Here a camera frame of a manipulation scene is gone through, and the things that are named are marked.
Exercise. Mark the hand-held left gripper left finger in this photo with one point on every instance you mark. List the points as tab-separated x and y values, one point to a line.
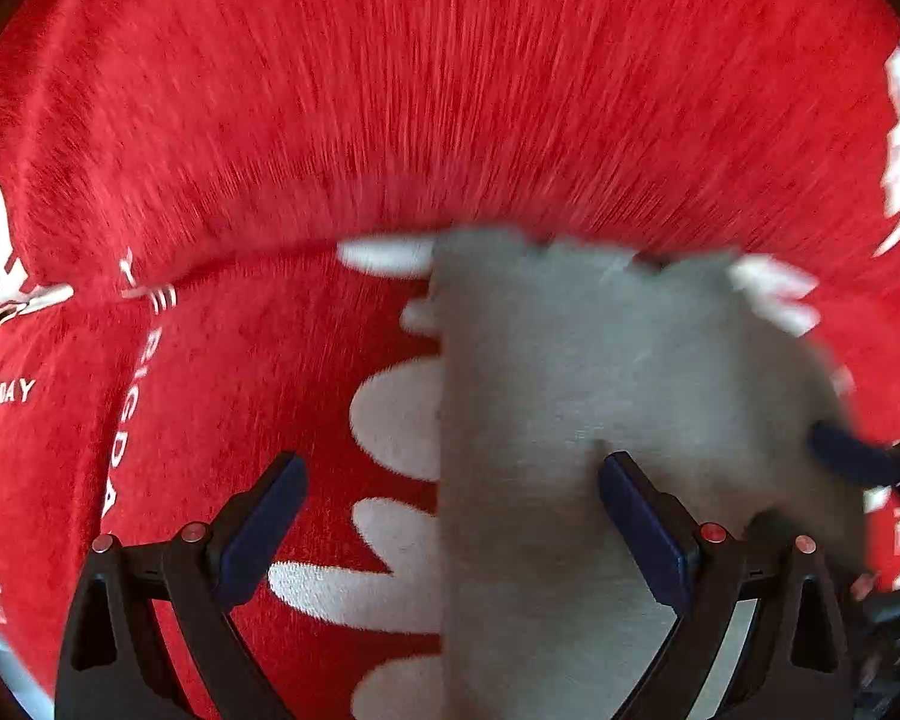
266	525

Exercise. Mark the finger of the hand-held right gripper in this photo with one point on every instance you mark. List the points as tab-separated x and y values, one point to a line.
855	459

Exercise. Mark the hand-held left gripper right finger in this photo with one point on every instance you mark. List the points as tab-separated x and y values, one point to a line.
641	532

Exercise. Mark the small grey garment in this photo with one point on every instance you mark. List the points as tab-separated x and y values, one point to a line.
540	405

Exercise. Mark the pale bedsheet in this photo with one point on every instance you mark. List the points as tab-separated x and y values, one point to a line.
7	667

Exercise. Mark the red printed blanket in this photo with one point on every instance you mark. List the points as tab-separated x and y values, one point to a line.
420	90

